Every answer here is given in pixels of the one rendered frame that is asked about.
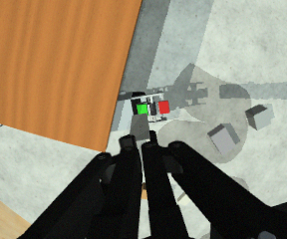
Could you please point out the tan rectangular block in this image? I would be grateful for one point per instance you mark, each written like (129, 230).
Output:
(144, 192)

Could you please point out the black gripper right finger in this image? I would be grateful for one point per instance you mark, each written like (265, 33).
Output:
(232, 210)

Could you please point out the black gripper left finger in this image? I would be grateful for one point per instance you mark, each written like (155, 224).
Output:
(70, 215)

